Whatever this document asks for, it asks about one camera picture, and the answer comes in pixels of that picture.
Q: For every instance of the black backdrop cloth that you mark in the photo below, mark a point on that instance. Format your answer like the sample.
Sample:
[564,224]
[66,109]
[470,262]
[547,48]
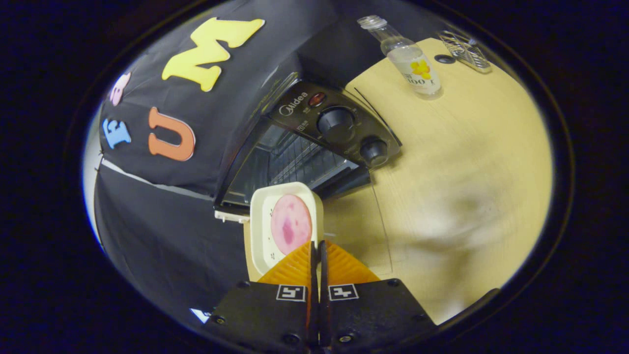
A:
[162,221]

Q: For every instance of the black round cap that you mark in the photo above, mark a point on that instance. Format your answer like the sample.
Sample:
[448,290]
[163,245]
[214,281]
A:
[444,59]

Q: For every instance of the clear glass bottle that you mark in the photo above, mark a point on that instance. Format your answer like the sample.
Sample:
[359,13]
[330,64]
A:
[410,64]

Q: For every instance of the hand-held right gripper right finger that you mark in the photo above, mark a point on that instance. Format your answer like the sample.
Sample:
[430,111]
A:
[373,319]

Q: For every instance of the metal oven rack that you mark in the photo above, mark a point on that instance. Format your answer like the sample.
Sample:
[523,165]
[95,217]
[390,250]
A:
[300,160]

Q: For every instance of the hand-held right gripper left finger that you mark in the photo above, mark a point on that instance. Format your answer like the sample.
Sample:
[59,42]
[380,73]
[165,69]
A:
[260,319]

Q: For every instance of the pink ham slice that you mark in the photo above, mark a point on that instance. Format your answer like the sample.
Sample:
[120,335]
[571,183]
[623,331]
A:
[291,223]

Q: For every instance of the white rectangular plate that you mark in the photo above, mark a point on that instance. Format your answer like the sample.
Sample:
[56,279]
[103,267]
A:
[260,226]

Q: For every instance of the black electric oven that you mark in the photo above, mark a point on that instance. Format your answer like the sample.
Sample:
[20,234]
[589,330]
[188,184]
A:
[304,118]

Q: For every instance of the white printed board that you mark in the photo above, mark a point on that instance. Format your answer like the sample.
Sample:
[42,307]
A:
[200,314]

